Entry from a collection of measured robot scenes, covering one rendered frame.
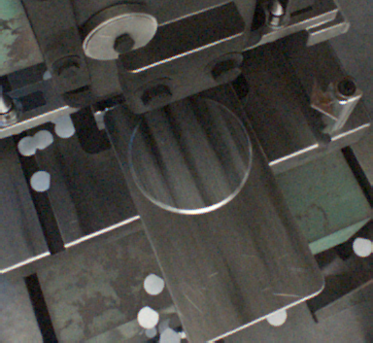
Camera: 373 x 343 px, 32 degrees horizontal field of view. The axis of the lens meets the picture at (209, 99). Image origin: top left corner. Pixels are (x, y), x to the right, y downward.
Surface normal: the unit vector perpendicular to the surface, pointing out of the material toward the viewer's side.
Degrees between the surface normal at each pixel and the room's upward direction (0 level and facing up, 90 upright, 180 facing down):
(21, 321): 0
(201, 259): 0
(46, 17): 90
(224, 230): 0
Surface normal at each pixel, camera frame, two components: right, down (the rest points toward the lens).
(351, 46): 0.04, -0.40
